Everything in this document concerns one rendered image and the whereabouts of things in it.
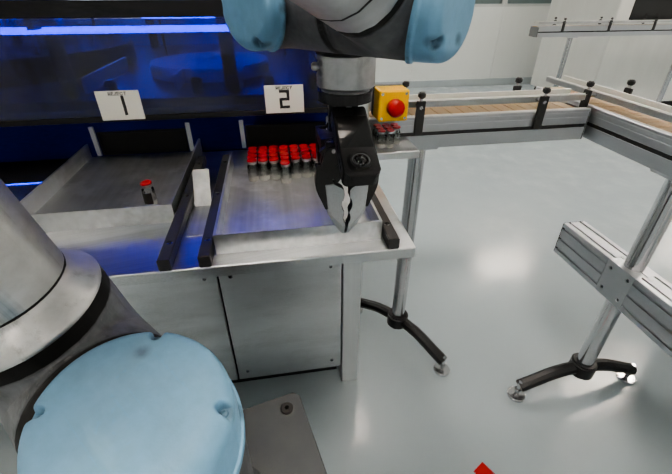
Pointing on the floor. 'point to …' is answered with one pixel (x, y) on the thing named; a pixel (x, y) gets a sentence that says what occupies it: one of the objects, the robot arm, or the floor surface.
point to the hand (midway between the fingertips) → (346, 227)
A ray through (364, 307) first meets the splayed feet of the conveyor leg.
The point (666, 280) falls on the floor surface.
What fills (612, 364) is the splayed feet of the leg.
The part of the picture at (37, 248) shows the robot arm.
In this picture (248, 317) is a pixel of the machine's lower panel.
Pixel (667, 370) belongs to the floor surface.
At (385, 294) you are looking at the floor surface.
